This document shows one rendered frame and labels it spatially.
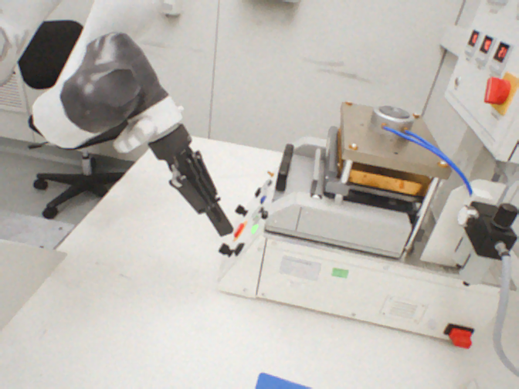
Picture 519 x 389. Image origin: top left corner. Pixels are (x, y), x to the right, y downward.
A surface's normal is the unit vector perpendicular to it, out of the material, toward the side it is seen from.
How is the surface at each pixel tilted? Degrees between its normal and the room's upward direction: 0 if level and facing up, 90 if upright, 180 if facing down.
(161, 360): 0
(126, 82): 55
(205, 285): 0
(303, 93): 90
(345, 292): 90
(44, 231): 0
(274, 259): 90
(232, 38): 90
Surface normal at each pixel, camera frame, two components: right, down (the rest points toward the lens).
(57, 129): -0.23, 0.75
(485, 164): -0.17, 0.50
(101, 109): 0.40, 0.43
